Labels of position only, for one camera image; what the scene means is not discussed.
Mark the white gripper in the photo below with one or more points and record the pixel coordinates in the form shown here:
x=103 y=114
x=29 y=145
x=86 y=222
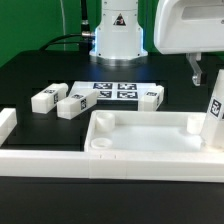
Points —
x=192 y=27

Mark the white desk top tray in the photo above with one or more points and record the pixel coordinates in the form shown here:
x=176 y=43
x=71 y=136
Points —
x=134 y=131

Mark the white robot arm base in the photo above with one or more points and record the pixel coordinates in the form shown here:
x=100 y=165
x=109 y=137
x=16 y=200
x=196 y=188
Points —
x=118 y=37

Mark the white front fence bar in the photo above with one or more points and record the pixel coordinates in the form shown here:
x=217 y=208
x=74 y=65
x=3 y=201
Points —
x=199 y=167

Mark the white left fence block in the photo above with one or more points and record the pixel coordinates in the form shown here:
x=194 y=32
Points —
x=8 y=121

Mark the white marker base plate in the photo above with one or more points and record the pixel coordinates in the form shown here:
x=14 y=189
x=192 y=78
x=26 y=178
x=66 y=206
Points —
x=117 y=91

